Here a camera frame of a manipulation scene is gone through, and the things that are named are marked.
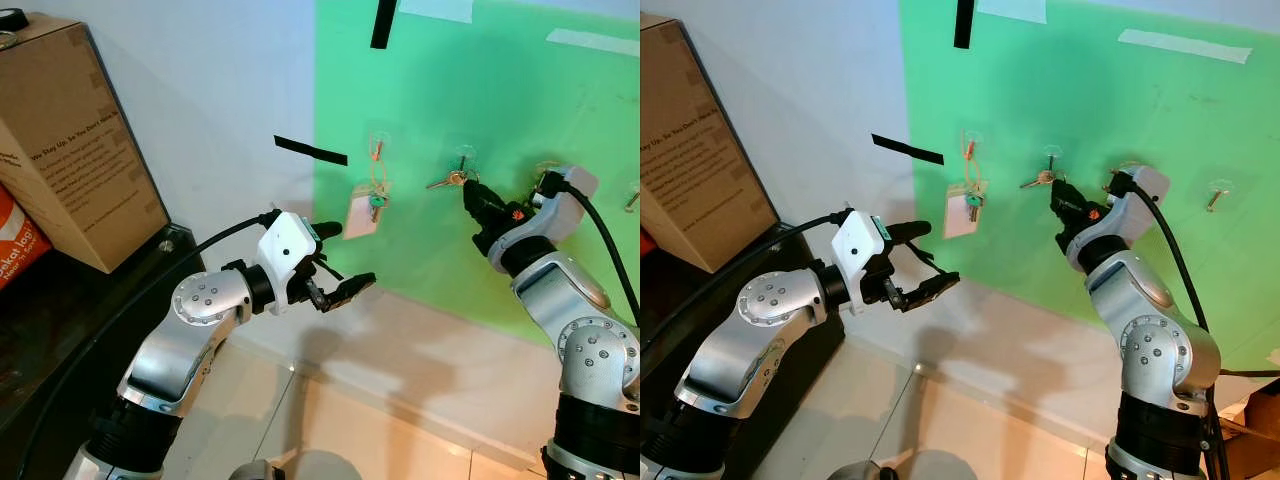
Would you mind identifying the keys with paper tag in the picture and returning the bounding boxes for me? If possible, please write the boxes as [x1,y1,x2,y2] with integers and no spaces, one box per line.
[343,150,393,241]
[943,150,991,239]

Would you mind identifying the long black tape strip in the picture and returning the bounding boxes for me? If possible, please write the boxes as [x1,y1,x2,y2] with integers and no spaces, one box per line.
[871,133,945,166]
[274,135,349,167]

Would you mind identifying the long white tape strip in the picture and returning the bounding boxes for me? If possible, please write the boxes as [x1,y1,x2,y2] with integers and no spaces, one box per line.
[546,28,641,58]
[1118,28,1253,65]

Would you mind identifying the grey robot leg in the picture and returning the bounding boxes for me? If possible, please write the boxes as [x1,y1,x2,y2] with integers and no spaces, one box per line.
[228,458,293,480]
[825,460,893,480]

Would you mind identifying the short white tape piece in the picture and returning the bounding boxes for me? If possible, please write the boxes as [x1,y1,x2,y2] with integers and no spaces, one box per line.
[975,0,1048,24]

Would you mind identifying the large brown cardboard box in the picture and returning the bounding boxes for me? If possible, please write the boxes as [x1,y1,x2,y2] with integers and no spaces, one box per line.
[0,12,172,275]
[640,15,780,274]

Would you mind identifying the brown cardboard box flaps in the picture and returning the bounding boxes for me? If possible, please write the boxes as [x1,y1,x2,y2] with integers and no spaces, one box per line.
[1215,378,1280,480]

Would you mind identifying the orange white shopping bag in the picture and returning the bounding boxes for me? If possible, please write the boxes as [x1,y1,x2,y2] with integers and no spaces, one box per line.
[0,185,51,291]

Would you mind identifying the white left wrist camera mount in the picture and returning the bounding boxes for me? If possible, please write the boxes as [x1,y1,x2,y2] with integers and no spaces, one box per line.
[832,208,893,319]
[257,210,323,317]

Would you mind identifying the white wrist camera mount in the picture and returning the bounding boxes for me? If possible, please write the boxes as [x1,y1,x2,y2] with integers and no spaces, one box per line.
[832,208,893,319]
[528,163,601,243]
[257,210,323,317]
[1103,163,1172,246]

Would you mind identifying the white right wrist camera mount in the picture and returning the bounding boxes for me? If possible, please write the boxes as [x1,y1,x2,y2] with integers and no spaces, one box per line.
[528,163,601,243]
[1103,163,1172,246]

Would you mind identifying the green wall sheet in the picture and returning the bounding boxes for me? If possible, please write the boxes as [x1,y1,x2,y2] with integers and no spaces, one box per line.
[313,0,641,351]
[897,0,1280,379]

